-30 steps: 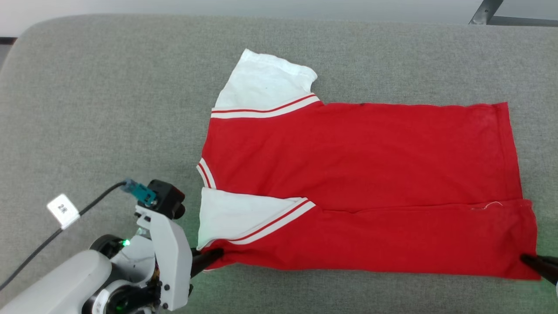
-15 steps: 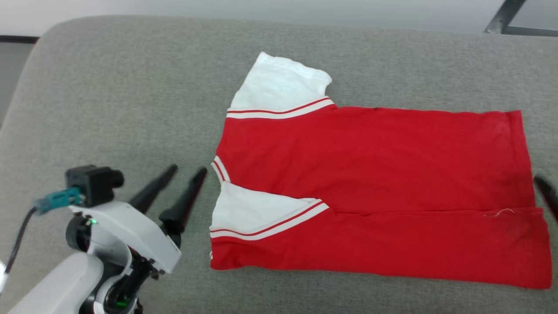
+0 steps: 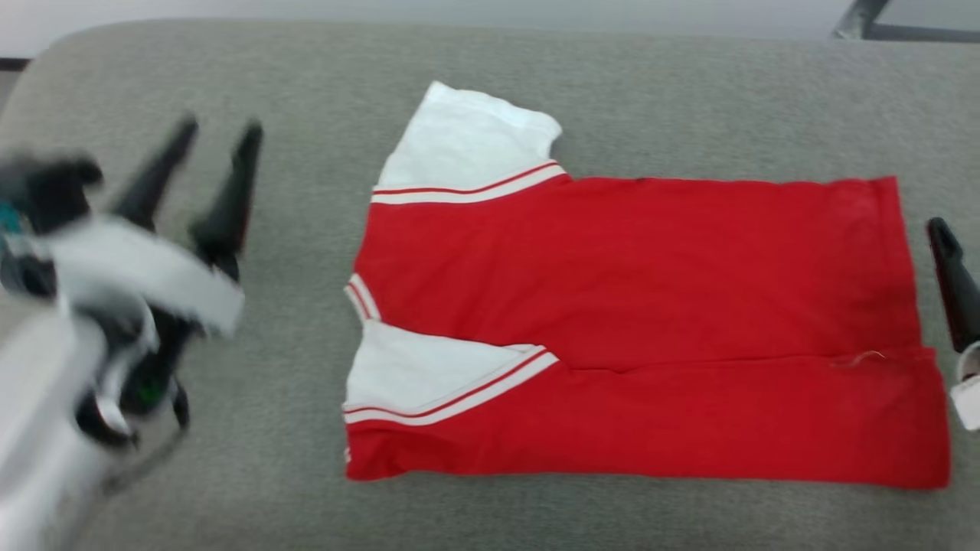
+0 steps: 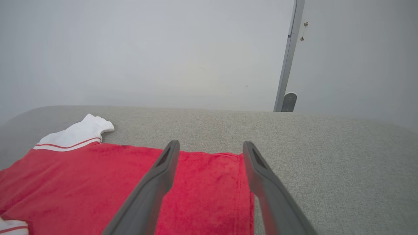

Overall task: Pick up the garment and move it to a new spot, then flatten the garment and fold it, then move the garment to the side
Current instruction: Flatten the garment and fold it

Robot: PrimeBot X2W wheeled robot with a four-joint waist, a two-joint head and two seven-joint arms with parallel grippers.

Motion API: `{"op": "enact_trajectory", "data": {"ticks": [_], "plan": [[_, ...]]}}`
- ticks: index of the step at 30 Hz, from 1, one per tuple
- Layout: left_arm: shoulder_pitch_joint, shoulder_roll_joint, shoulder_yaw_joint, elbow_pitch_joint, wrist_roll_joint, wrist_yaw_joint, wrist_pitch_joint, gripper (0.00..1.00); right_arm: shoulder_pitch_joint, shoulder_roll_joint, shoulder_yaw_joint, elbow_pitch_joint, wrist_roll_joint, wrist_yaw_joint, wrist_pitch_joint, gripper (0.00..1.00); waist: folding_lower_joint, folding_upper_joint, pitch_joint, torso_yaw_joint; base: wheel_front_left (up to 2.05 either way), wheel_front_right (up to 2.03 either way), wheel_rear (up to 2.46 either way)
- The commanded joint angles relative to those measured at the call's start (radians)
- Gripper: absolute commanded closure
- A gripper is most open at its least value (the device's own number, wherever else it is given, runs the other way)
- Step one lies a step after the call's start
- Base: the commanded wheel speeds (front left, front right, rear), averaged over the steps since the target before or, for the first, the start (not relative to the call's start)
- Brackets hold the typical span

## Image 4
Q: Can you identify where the small grey wall bracket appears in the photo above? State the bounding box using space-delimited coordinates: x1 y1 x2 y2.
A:
281 92 297 112

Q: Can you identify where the grey metal upright post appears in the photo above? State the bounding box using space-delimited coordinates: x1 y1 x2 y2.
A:
273 0 305 112

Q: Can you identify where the light grey fabric sofa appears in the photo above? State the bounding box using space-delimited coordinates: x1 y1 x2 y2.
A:
0 105 418 235

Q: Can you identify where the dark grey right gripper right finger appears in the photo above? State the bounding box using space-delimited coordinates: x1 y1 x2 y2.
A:
243 141 318 235

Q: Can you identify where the red and white garment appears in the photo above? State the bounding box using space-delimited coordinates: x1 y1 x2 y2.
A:
0 114 255 235

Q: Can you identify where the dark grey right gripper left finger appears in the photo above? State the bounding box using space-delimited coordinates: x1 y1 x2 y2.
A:
102 140 180 235

